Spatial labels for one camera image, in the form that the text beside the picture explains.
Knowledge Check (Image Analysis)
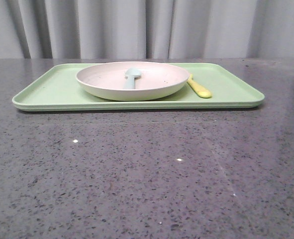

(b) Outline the light blue plastic spoon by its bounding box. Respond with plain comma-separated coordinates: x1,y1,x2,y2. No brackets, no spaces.
124,68,141,89

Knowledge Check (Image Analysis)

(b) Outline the light green plastic tray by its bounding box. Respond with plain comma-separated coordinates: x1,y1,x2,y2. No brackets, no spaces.
12,63,265,112

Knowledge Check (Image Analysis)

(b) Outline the grey pleated curtain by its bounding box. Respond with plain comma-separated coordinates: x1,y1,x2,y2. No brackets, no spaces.
0,0,294,59

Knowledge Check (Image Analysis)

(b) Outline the beige round plate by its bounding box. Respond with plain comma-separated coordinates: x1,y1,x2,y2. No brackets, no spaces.
76,61,190,101

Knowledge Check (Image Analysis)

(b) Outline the yellow plastic fork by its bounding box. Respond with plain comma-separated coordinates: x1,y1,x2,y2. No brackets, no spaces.
187,74,212,99

